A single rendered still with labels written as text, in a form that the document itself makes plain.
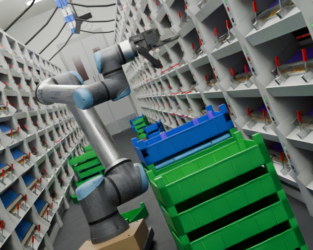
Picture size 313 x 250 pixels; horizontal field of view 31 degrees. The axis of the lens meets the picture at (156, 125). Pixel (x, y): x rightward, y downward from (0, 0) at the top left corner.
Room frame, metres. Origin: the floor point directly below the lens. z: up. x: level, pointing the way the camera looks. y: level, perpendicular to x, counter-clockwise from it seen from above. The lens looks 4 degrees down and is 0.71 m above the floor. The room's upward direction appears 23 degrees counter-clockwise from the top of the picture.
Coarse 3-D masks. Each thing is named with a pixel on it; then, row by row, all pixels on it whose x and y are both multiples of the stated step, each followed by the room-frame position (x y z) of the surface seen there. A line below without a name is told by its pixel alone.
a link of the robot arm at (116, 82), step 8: (112, 72) 2.37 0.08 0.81; (120, 72) 2.38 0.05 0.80; (104, 80) 2.37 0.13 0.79; (112, 80) 2.37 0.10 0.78; (120, 80) 2.37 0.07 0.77; (112, 88) 2.35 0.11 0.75; (120, 88) 2.37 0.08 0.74; (128, 88) 2.39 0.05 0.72; (112, 96) 2.36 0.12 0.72; (120, 96) 2.37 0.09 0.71
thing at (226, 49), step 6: (222, 30) 2.74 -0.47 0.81; (234, 30) 2.14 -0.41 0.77; (210, 42) 2.74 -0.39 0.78; (216, 42) 2.72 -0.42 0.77; (234, 42) 2.21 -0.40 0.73; (210, 48) 2.74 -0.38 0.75; (222, 48) 2.45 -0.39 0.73; (228, 48) 2.37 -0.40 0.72; (234, 48) 2.28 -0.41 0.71; (240, 48) 2.20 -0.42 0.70; (216, 54) 2.64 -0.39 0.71; (222, 54) 2.54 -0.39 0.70; (228, 54) 2.45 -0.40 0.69
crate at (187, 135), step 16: (224, 112) 1.76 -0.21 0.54; (176, 128) 1.93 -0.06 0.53; (192, 128) 1.74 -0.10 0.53; (208, 128) 1.75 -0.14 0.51; (224, 128) 1.75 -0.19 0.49; (144, 144) 1.72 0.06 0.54; (160, 144) 1.73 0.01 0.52; (176, 144) 1.73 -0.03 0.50; (192, 144) 1.74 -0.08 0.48; (144, 160) 1.74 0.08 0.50
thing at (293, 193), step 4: (280, 180) 2.63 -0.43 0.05; (284, 184) 2.53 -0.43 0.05; (288, 184) 2.50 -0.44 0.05; (284, 188) 2.55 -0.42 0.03; (288, 188) 2.48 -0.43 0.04; (292, 188) 2.41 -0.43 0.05; (296, 188) 2.38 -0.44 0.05; (288, 192) 2.51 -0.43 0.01; (292, 192) 2.44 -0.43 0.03; (296, 192) 2.37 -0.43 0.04; (300, 192) 2.31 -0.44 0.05; (292, 196) 2.47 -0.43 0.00; (296, 196) 2.40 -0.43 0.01; (300, 196) 2.33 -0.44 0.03; (300, 200) 2.36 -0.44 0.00
